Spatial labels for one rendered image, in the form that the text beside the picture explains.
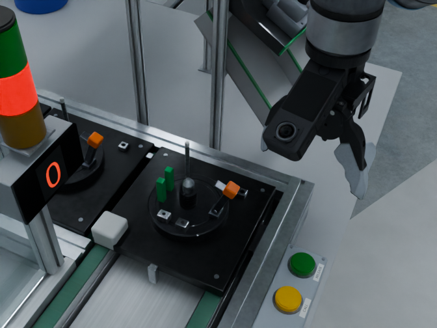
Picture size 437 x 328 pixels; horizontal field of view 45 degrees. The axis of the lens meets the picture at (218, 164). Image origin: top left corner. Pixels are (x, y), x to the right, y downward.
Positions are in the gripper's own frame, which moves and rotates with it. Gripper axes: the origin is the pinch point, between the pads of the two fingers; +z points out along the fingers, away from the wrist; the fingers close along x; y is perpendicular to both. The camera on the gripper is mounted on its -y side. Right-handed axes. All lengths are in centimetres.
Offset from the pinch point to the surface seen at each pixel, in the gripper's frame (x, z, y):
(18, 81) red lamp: 23.9, -18.4, -22.5
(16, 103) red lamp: 24.2, -15.9, -23.4
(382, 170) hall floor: 20, 117, 129
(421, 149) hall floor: 11, 118, 153
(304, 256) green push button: -0.7, 20.5, 2.8
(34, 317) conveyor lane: 26.5, 21.4, -30.5
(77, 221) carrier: 33.4, 19.4, -14.9
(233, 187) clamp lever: 12.0, 10.1, 0.3
